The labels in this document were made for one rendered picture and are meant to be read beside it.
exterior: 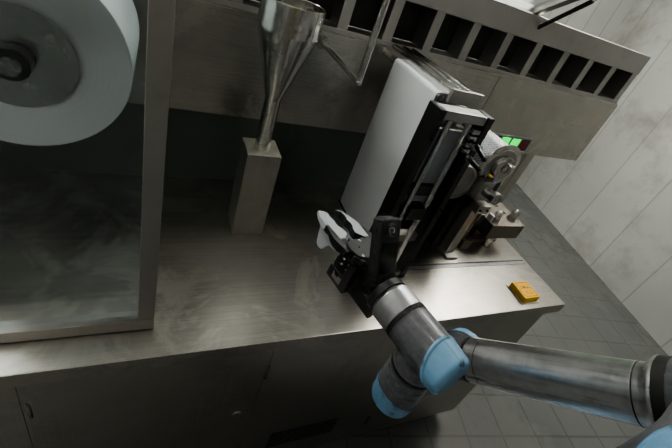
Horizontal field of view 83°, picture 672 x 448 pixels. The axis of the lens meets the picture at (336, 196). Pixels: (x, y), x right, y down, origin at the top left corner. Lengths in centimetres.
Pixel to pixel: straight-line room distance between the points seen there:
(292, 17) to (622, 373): 78
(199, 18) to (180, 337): 77
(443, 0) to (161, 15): 95
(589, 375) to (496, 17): 113
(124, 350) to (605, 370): 81
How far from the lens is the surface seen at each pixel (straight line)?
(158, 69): 57
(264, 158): 100
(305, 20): 86
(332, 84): 125
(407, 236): 110
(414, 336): 60
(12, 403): 106
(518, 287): 144
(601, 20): 458
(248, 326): 95
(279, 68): 90
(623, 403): 62
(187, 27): 113
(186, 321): 94
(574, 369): 64
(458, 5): 137
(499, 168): 127
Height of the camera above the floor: 167
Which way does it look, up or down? 33 degrees down
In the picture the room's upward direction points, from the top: 21 degrees clockwise
